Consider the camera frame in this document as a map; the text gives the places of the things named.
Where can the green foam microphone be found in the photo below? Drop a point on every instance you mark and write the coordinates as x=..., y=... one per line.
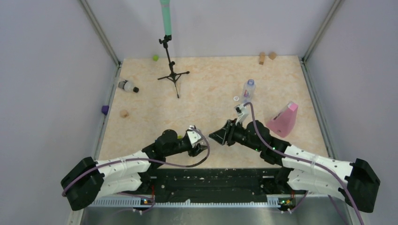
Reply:
x=165, y=9

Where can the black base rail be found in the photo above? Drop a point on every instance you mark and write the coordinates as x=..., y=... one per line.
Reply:
x=226, y=185

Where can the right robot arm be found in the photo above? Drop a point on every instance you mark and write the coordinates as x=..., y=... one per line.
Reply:
x=356, y=183

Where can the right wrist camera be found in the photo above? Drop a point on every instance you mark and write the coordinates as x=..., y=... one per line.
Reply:
x=242, y=113

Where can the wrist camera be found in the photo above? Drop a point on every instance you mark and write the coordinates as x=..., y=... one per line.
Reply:
x=194, y=135
x=242, y=113

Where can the purple block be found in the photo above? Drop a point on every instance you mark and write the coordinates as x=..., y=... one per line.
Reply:
x=105, y=109

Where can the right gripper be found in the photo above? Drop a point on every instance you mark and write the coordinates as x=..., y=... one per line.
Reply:
x=228, y=131

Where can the tall wooden block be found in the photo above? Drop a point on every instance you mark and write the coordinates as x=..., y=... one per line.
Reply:
x=262, y=57

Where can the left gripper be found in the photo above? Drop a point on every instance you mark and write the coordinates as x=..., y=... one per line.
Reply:
x=195, y=151

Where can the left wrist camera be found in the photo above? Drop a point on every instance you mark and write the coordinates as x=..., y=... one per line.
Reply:
x=194, y=135

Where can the clear plastic bottle white cap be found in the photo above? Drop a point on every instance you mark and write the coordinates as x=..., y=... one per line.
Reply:
x=248, y=91

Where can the small wooden cube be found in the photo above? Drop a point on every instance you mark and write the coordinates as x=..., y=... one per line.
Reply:
x=272, y=55

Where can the wooden cube with cross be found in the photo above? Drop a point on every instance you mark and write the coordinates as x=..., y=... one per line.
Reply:
x=124, y=114

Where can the small clear bottle black cap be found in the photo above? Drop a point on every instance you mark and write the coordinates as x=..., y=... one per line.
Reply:
x=128, y=86

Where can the black tripod stand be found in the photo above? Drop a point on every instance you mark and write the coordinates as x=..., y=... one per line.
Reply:
x=173, y=76

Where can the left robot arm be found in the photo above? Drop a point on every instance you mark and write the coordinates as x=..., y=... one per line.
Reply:
x=90, y=180

